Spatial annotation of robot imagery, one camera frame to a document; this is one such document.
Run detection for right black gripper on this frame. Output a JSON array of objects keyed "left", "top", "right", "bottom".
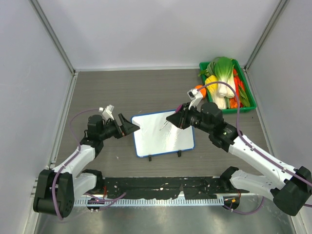
[{"left": 167, "top": 102, "right": 213, "bottom": 134}]

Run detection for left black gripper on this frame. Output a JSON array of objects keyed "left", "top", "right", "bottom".
[{"left": 99, "top": 114, "right": 139, "bottom": 140}]

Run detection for white marker magenta cap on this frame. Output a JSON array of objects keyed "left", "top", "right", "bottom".
[{"left": 159, "top": 104, "right": 183, "bottom": 132}]

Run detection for blue framed whiteboard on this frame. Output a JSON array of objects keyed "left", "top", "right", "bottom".
[{"left": 131, "top": 110, "right": 195, "bottom": 158}]

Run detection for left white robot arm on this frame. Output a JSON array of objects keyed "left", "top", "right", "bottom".
[{"left": 33, "top": 114, "right": 140, "bottom": 219}]

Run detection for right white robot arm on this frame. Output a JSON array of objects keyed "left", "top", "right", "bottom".
[{"left": 166, "top": 102, "right": 312, "bottom": 216}]

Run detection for orange toy fruit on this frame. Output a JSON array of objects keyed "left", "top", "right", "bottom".
[{"left": 195, "top": 85, "right": 207, "bottom": 98}]

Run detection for red toy peppers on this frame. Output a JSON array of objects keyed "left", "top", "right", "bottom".
[{"left": 230, "top": 69, "right": 244, "bottom": 109}]

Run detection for toy bok choy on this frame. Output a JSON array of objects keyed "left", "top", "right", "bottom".
[{"left": 214, "top": 57, "right": 236, "bottom": 98}]

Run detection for green toy pea pods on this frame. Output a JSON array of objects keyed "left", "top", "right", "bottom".
[{"left": 238, "top": 85, "right": 251, "bottom": 107}]

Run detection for green plastic basket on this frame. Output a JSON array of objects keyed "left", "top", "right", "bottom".
[{"left": 199, "top": 59, "right": 256, "bottom": 114}]

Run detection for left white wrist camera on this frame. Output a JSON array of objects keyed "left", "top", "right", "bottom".
[{"left": 98, "top": 104, "right": 114, "bottom": 120}]

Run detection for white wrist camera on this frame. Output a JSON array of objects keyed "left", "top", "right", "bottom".
[
  {"left": 187, "top": 88, "right": 203, "bottom": 110},
  {"left": 98, "top": 104, "right": 114, "bottom": 120}
]

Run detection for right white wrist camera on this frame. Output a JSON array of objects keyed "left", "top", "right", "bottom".
[{"left": 187, "top": 88, "right": 203, "bottom": 110}]

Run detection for wire whiteboard stand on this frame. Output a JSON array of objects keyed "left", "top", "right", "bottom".
[{"left": 147, "top": 150, "right": 182, "bottom": 162}]

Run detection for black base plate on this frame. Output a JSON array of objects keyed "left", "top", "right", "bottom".
[{"left": 91, "top": 176, "right": 238, "bottom": 200}]

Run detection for white slotted cable duct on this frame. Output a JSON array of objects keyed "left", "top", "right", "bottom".
[{"left": 74, "top": 197, "right": 224, "bottom": 207}]

